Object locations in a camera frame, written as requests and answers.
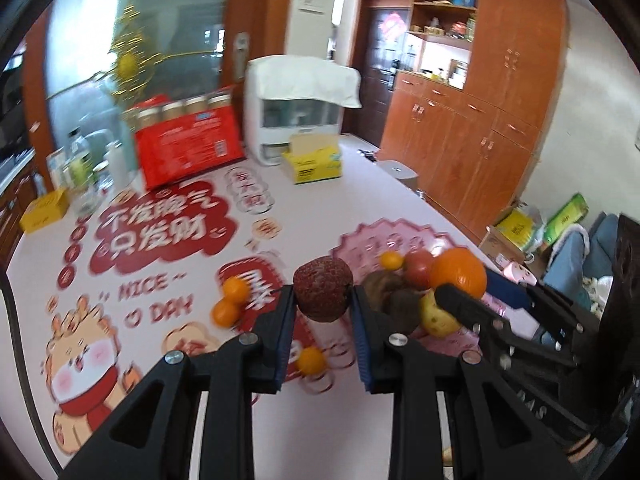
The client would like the large orange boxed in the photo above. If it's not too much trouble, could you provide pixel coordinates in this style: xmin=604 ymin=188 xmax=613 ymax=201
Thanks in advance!
xmin=428 ymin=247 xmax=487 ymax=299

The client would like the small orange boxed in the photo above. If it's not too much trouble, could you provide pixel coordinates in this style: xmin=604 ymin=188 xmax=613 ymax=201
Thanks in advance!
xmin=378 ymin=250 xmax=404 ymax=272

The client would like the orange of pair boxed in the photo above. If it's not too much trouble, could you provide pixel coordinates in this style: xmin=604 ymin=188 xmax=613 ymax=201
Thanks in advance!
xmin=210 ymin=298 xmax=243 ymax=328
xmin=222 ymin=276 xmax=252 ymax=307

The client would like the wrinkled dark red fruit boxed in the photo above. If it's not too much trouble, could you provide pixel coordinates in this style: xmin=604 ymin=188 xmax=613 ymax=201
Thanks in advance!
xmin=293 ymin=256 xmax=354 ymax=323

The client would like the small yellow-orange citrus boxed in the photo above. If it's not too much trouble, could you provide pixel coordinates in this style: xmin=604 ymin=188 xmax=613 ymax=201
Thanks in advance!
xmin=296 ymin=347 xmax=328 ymax=376

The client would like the person right hand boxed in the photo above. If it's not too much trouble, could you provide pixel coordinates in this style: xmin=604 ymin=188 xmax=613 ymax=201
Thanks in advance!
xmin=564 ymin=434 xmax=599 ymax=464

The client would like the yellow apple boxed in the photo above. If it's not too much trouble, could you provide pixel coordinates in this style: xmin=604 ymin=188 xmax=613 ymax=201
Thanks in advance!
xmin=420 ymin=289 xmax=461 ymax=338

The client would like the dark brown avocado-like fruit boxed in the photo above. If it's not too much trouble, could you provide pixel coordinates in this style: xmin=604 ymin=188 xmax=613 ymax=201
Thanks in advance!
xmin=386 ymin=289 xmax=421 ymax=335

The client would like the red apple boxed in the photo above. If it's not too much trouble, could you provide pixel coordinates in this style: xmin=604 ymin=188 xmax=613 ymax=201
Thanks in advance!
xmin=402 ymin=249 xmax=434 ymax=290

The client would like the cardboard box on floor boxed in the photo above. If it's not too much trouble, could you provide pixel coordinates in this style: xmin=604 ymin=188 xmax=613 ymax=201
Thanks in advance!
xmin=480 ymin=203 xmax=546 ymax=269

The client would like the green bag on floor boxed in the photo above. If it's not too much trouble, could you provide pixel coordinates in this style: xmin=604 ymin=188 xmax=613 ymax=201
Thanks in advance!
xmin=542 ymin=193 xmax=589 ymax=247

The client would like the brown curved fruit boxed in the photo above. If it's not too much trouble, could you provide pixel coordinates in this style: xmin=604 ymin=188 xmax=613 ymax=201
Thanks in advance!
xmin=361 ymin=270 xmax=405 ymax=311

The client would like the printed cartoon tablecloth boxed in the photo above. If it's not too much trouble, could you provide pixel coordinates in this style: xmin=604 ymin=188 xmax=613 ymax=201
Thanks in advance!
xmin=1 ymin=136 xmax=468 ymax=479

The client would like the white stool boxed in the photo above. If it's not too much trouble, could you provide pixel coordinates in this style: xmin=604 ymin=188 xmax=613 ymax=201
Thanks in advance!
xmin=375 ymin=160 xmax=419 ymax=192

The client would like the wooden cabinet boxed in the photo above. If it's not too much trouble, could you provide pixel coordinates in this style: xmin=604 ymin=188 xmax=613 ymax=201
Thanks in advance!
xmin=378 ymin=0 xmax=567 ymax=240

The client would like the yellow tissue box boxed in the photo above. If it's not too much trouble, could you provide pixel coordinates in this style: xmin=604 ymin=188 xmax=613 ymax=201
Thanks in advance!
xmin=281 ymin=133 xmax=343 ymax=184

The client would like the glass jar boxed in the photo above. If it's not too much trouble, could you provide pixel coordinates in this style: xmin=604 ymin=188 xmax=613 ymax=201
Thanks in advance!
xmin=72 ymin=174 xmax=108 ymax=217

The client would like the flat yellow box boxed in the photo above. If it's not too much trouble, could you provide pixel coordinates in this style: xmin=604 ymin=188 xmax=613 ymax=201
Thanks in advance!
xmin=20 ymin=188 xmax=70 ymax=234

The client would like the clear plastic bottle green label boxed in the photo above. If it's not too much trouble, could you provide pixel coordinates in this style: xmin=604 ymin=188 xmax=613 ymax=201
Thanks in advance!
xmin=67 ymin=128 xmax=93 ymax=193

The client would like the white countertop appliance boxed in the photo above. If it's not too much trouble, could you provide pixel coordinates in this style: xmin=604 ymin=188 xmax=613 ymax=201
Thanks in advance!
xmin=243 ymin=84 xmax=343 ymax=166

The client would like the white plastic bottle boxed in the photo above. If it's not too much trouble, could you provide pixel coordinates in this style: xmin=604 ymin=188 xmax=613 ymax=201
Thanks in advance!
xmin=105 ymin=141 xmax=131 ymax=193

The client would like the red snack package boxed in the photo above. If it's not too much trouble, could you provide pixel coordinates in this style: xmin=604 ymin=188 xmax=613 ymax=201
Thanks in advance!
xmin=134 ymin=104 xmax=244 ymax=190

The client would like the white cloth on appliance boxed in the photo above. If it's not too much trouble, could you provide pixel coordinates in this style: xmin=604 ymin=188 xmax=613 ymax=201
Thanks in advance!
xmin=245 ymin=54 xmax=361 ymax=108

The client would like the jar pack behind red package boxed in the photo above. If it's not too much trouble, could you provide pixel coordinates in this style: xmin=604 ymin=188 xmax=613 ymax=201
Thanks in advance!
xmin=124 ymin=88 xmax=232 ymax=130

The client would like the golden door ornament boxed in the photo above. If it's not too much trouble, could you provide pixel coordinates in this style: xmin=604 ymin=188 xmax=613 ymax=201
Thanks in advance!
xmin=47 ymin=4 xmax=224 ymax=101

